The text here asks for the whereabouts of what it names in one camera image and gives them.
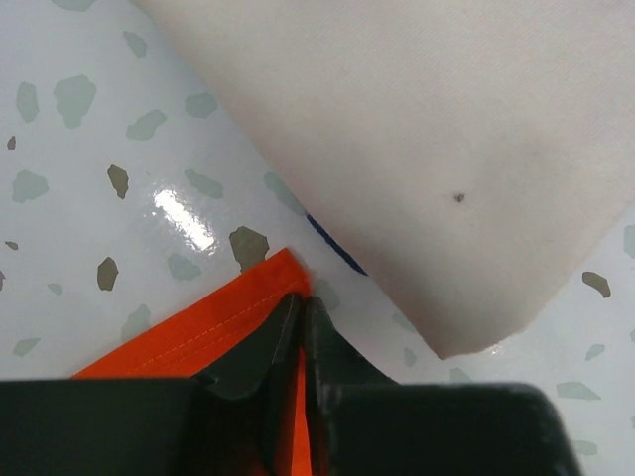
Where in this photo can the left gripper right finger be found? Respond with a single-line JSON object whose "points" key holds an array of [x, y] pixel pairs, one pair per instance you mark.
{"points": [[361, 422]]}

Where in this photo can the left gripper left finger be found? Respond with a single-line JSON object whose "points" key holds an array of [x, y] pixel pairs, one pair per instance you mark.
{"points": [[104, 427]]}

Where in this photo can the orange t shirt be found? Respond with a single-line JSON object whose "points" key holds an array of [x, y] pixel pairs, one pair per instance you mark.
{"points": [[223, 327]]}

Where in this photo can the folded cream t shirt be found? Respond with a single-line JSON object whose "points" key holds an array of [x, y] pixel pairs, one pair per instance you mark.
{"points": [[468, 155]]}

